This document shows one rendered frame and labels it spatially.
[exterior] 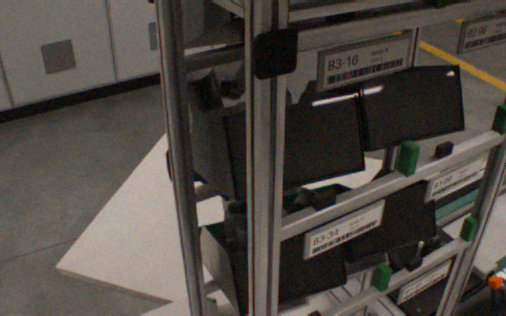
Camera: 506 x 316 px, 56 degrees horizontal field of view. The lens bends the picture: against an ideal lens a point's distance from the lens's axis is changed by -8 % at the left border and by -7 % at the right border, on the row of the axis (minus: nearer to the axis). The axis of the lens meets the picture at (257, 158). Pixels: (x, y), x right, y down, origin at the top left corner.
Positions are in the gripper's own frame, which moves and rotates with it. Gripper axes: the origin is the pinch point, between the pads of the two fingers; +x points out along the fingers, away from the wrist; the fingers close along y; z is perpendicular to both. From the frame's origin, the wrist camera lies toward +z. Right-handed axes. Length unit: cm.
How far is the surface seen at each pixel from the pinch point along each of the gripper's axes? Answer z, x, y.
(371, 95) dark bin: 27.9, 14.4, 8.4
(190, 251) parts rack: 7.5, 14.5, -10.7
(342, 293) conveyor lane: -36.3, 9.8, 21.8
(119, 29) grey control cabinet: -156, -267, 3
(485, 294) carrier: -27, 24, 47
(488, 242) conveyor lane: -38, 10, 63
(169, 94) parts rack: 27.6, 8.7, -10.5
